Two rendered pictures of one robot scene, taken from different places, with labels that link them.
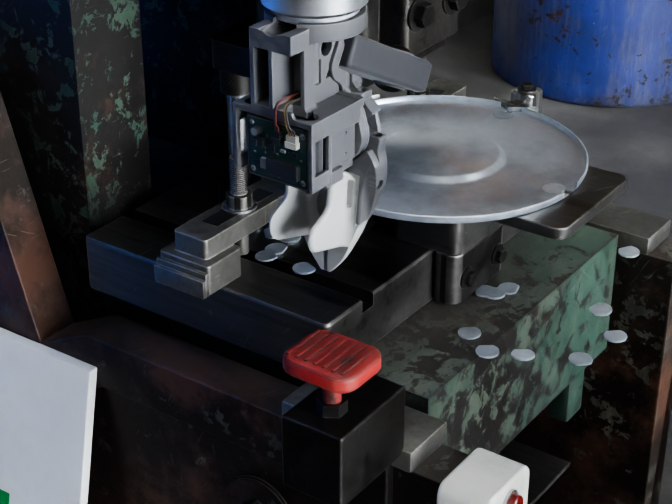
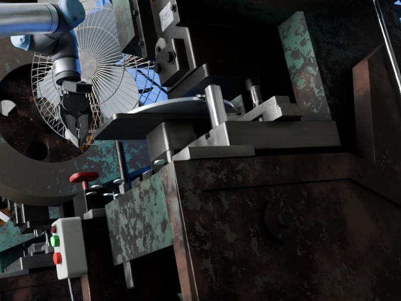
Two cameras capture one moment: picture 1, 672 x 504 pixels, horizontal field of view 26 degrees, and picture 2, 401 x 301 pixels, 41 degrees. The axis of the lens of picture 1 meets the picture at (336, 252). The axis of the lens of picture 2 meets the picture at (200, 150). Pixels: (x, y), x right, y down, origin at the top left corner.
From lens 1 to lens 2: 2.34 m
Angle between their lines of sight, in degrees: 115
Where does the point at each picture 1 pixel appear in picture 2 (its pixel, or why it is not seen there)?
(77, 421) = not seen: hidden behind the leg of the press
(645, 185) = not seen: outside the picture
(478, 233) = (155, 153)
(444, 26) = (171, 70)
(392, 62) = (68, 85)
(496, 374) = (128, 211)
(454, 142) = not seen: hidden behind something
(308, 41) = (59, 85)
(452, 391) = (112, 207)
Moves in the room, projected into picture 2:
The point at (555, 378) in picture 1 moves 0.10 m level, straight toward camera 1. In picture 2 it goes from (161, 234) to (123, 244)
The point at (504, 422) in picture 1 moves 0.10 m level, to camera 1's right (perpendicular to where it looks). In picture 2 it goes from (137, 240) to (111, 240)
